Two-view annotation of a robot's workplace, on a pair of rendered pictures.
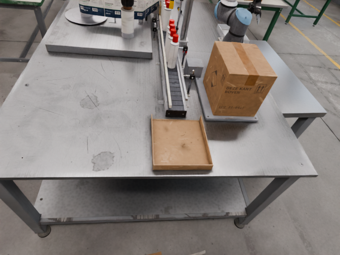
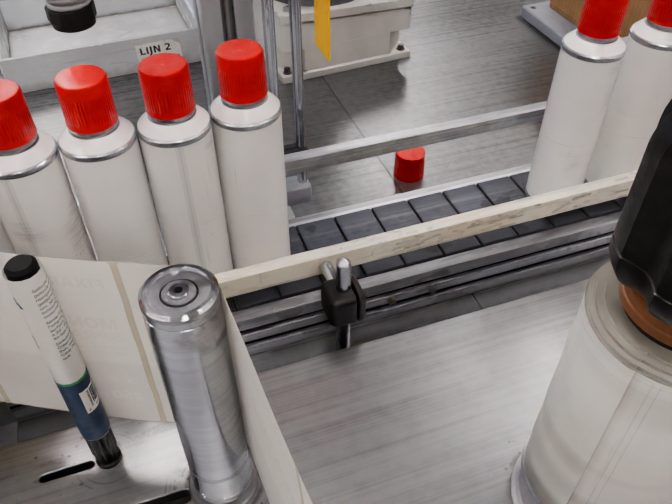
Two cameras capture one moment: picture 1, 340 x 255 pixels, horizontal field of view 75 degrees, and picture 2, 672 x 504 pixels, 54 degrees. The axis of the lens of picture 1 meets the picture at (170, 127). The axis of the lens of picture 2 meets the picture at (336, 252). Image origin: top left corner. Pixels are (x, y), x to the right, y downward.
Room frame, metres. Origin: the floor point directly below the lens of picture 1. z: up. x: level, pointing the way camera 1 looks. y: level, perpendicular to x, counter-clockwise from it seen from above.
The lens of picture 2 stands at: (1.69, 0.60, 1.30)
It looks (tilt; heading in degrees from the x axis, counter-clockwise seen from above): 44 degrees down; 263
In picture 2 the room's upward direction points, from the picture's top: straight up
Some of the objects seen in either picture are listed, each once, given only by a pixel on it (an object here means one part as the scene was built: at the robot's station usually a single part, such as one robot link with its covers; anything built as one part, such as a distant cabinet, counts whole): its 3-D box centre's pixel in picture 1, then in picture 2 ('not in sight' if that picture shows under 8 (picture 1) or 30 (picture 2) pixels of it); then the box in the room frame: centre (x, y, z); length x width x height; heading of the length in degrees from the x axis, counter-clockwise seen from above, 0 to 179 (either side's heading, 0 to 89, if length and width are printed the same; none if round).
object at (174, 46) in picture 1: (173, 51); not in sight; (1.22, 0.07, 0.98); 0.05 x 0.05 x 0.20
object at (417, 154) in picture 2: not in sight; (409, 162); (1.53, 0.00, 0.85); 0.03 x 0.03 x 0.03
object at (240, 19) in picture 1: (240, 20); not in sight; (1.61, -0.33, 1.09); 0.13 x 0.12 x 0.14; 50
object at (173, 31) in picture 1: (171, 46); not in sight; (1.28, 0.09, 0.98); 0.05 x 0.05 x 0.20
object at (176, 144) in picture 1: (179, 140); not in sight; (0.67, -0.06, 0.85); 0.30 x 0.26 x 0.04; 13
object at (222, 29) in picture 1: (231, 34); (99, 30); (1.92, -0.37, 0.85); 0.27 x 0.20 x 0.05; 15
